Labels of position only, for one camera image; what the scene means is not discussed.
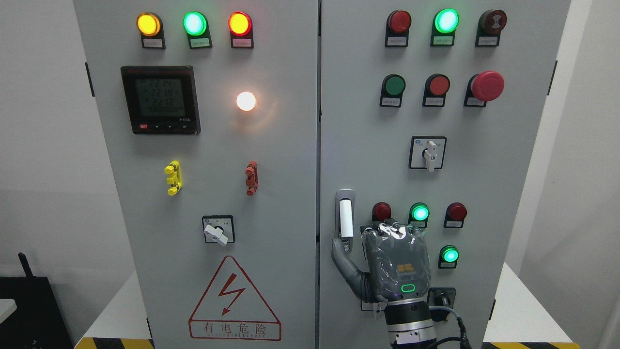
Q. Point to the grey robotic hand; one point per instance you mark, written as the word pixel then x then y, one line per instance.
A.
pixel 399 267

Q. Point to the silver door latch handle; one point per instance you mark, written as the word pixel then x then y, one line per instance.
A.
pixel 344 217

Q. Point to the grey cabinet door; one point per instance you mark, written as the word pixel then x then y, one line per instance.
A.
pixel 275 229
pixel 366 147

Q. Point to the dark red indicator middle left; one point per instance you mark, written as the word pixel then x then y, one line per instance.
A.
pixel 381 211

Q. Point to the green lit indicator middle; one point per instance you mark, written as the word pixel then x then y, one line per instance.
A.
pixel 418 215

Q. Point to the green lit indicator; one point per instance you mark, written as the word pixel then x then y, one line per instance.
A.
pixel 418 215
pixel 444 27
pixel 448 257

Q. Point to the green lit indicator lower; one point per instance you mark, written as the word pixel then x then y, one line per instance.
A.
pixel 448 257

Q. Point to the dark red indicator middle right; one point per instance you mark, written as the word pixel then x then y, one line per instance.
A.
pixel 455 215

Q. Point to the red terminal connector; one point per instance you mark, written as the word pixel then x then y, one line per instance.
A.
pixel 252 182

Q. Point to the green push button upper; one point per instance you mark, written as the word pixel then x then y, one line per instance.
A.
pixel 393 86

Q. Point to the red electric hazard warning sticker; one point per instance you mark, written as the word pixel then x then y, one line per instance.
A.
pixel 233 308

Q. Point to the red push button upper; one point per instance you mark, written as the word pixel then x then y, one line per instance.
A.
pixel 435 91

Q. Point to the red emergency stop mushroom button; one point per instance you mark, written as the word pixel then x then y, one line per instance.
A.
pixel 482 88

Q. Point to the white glowing indicator light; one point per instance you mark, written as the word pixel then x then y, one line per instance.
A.
pixel 246 101

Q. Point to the yellow terminal connector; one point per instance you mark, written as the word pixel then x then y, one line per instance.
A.
pixel 174 179

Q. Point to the dark red indicator top row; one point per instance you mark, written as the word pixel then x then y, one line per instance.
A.
pixel 397 29

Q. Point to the green lit indicator top right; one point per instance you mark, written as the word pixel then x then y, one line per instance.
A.
pixel 444 27

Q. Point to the dark red buzzer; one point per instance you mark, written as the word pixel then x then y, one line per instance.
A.
pixel 490 25

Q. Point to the red-orange indicator light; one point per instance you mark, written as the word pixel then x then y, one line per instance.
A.
pixel 241 30

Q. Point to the black digital power meter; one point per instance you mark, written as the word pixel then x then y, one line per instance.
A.
pixel 161 100

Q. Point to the green indicator light top left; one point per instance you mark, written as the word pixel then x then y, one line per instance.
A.
pixel 197 30

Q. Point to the yellow indicator light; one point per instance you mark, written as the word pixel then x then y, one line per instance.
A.
pixel 151 30

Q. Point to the black box with antenna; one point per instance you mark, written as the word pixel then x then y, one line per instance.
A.
pixel 37 322

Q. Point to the white rotary switch lower right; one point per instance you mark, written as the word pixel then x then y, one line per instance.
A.
pixel 376 309

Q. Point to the white rotary switch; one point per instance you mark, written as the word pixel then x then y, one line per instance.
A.
pixel 376 309
pixel 427 152

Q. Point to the black selector knob switch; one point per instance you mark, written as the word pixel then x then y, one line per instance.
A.
pixel 441 296

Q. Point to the white rotary switch upper right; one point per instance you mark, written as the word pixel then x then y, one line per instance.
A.
pixel 427 152

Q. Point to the white rotary switch left door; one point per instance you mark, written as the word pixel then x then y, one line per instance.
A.
pixel 218 229

